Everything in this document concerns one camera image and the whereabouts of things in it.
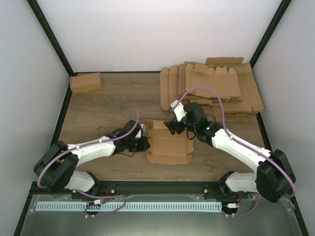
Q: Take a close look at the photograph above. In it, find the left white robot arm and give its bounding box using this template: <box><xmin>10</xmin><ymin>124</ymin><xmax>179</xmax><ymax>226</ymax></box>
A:
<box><xmin>33</xmin><ymin>120</ymin><xmax>150</xmax><ymax>199</ymax></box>

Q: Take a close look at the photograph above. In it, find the black aluminium frame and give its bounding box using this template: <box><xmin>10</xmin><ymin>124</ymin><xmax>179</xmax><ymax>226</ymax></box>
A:
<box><xmin>14</xmin><ymin>0</ymin><xmax>309</xmax><ymax>236</ymax></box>

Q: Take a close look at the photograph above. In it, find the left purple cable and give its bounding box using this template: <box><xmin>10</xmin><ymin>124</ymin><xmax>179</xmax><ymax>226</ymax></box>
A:
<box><xmin>36</xmin><ymin>110</ymin><xmax>141</xmax><ymax>218</ymax></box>

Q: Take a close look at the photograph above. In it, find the stack of flat cardboard boxes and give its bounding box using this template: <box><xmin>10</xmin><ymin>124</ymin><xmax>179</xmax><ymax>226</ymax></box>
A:
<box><xmin>159</xmin><ymin>58</ymin><xmax>265</xmax><ymax>120</ymax></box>

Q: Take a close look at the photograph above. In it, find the purple cable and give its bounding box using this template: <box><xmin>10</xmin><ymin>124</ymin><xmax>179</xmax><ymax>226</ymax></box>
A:
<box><xmin>36</xmin><ymin>110</ymin><xmax>141</xmax><ymax>218</ymax></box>
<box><xmin>177</xmin><ymin>85</ymin><xmax>297</xmax><ymax>218</ymax></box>

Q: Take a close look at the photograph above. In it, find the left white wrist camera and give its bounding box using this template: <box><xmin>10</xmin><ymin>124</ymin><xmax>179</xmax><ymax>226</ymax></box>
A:
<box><xmin>135</xmin><ymin>123</ymin><xmax>146</xmax><ymax>139</ymax></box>

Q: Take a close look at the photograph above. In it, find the light blue slotted cable duct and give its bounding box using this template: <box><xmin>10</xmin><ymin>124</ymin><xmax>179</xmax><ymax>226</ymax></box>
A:
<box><xmin>35</xmin><ymin>202</ymin><xmax>222</xmax><ymax>212</ymax></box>

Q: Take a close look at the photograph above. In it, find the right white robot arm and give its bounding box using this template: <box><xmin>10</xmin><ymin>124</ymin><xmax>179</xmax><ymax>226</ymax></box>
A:
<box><xmin>164</xmin><ymin>100</ymin><xmax>296</xmax><ymax>203</ymax></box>

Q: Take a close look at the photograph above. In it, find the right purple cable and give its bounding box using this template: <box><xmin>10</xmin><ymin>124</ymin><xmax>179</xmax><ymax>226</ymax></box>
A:
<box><xmin>177</xmin><ymin>85</ymin><xmax>297</xmax><ymax>218</ymax></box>

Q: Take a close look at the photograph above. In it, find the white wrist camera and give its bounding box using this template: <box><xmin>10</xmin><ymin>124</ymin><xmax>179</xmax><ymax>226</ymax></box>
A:
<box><xmin>169</xmin><ymin>100</ymin><xmax>186</xmax><ymax>122</ymax></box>
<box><xmin>135</xmin><ymin>123</ymin><xmax>146</xmax><ymax>139</ymax></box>

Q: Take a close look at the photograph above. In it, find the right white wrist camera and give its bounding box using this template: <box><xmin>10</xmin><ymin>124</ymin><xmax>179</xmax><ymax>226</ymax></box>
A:
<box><xmin>169</xmin><ymin>100</ymin><xmax>186</xmax><ymax>122</ymax></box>

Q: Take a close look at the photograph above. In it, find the folded brown cardboard box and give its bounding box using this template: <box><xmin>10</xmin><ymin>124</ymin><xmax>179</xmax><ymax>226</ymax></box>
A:
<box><xmin>70</xmin><ymin>72</ymin><xmax>102</xmax><ymax>93</ymax></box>

